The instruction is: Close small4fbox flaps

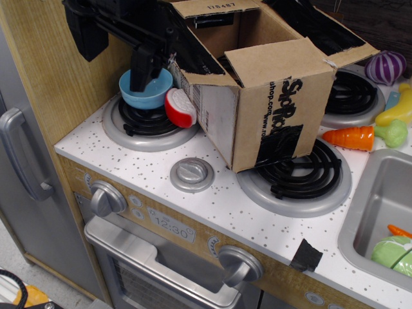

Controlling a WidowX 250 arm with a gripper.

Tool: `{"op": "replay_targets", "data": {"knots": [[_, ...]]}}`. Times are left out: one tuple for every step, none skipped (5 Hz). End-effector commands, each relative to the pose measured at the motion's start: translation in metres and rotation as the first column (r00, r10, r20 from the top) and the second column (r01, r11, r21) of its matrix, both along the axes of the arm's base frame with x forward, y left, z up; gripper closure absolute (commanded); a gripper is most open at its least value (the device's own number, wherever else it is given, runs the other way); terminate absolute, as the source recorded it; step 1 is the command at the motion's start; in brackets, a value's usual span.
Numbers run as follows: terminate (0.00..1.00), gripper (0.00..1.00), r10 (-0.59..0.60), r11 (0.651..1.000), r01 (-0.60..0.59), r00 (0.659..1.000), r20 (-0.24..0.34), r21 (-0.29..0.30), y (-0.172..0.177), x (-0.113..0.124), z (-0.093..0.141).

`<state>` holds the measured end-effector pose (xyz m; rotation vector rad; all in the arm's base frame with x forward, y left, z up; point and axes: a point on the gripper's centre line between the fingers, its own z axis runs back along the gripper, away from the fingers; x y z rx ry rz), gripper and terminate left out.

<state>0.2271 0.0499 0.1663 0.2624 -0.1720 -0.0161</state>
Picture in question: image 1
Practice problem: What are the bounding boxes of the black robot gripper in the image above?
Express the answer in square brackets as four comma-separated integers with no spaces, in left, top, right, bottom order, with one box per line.
[62,1,178,92]

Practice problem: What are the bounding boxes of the brown cardboard box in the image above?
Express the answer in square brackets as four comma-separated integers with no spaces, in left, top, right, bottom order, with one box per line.
[170,1,377,173]

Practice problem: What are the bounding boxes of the blue plastic bowl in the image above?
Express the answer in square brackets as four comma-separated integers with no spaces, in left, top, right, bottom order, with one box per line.
[118,68,173,109]

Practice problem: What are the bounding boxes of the red white toy slice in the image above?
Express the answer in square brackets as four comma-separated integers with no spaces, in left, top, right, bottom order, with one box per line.
[165,88,197,129]

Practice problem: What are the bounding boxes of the back left stove burner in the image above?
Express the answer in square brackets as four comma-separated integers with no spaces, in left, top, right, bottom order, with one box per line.
[102,95,199,152]

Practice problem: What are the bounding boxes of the stove burner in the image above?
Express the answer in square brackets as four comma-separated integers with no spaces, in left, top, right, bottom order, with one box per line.
[321,69,386,129]
[236,139,352,218]
[102,95,199,152]

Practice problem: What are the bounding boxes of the silver round countertop knob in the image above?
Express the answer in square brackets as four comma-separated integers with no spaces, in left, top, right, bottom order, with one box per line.
[170,158,215,193]

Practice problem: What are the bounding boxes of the left silver oven knob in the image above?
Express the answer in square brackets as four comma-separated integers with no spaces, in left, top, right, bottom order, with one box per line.
[90,180,127,218]

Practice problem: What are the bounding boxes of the silver oven knob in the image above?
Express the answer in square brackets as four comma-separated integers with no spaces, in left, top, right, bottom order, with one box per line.
[218,245,264,287]
[90,180,127,218]

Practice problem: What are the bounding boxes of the front right stove burner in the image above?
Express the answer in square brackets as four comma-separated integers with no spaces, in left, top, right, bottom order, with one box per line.
[236,139,352,218]

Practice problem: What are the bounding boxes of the back right stove burner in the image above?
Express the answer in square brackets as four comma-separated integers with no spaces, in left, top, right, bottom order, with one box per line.
[321,69,386,129]

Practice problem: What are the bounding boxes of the right silver oven knob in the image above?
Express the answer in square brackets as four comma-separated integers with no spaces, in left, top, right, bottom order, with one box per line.
[218,245,264,287]

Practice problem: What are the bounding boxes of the purple striped toy onion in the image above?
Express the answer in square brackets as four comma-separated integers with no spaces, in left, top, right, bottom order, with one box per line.
[364,51,407,86]

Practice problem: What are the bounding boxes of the light blue toy knife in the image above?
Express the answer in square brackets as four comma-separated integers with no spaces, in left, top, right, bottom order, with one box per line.
[384,91,400,111]

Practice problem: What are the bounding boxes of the black tape piece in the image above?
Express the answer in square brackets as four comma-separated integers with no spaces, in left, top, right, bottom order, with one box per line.
[289,239,323,272]

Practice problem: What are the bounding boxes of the yellow object on floor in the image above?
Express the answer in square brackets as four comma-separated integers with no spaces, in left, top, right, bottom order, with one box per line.
[24,285,49,308]

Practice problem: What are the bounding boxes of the yellow toy banana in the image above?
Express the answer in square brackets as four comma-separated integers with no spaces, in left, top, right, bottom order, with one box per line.
[375,83,411,126]

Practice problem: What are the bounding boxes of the silver toy sink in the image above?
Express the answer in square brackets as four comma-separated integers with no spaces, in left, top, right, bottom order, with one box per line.
[338,149,411,291]

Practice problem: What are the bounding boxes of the small orange toy carrot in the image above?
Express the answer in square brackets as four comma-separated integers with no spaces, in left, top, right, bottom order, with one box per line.
[387,225,412,238]

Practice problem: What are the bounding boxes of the green toy cabbage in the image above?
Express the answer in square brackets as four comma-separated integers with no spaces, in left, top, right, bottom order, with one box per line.
[371,236,411,277]

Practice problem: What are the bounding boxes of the grey fridge door handle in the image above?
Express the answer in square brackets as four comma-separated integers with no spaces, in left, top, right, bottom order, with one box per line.
[1,108,54,201]

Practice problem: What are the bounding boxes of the silver oven door handle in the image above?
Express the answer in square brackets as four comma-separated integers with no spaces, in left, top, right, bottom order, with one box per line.
[84,217,243,308]

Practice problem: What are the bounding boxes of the black cable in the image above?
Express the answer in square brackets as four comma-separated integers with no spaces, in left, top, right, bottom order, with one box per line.
[0,268,27,305]

